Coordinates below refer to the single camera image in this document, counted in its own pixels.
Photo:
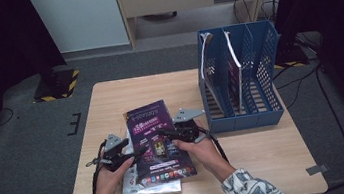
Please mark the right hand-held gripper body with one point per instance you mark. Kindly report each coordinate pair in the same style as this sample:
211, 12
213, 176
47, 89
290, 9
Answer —
188, 131

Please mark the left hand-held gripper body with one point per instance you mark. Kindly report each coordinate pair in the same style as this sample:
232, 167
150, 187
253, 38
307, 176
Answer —
112, 157

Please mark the white colourful magazine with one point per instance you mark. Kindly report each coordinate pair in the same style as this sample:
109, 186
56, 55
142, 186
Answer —
131, 188

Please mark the blue file rack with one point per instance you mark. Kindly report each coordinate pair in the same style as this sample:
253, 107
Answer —
240, 123

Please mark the black magazine with red print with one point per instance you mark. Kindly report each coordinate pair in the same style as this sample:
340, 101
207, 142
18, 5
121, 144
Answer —
203, 56

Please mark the person's left hand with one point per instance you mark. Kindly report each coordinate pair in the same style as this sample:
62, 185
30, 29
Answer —
111, 184

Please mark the person's right hand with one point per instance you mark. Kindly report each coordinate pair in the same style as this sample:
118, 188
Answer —
208, 156

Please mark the dark flat round object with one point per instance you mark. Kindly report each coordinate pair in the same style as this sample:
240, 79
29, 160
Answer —
160, 16

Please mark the grey tape piece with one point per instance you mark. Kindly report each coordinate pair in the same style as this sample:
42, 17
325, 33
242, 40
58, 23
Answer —
317, 169

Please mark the white panel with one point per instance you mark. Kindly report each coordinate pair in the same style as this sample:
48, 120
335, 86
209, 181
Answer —
82, 18

